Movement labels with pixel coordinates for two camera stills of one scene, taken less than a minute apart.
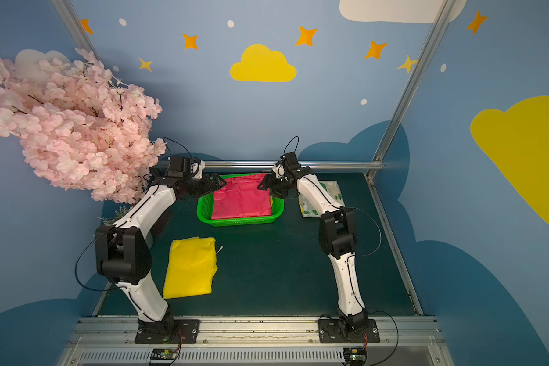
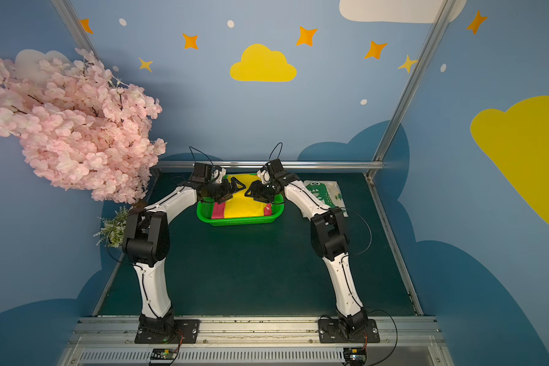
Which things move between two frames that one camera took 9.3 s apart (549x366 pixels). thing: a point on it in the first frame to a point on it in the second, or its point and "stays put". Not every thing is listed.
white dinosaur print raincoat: (333, 191) stays put
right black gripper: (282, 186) to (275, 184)
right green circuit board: (354, 356) stays put
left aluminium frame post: (75, 27) stays put
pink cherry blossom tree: (78, 126) stays put
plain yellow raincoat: (192, 266) to (240, 206)
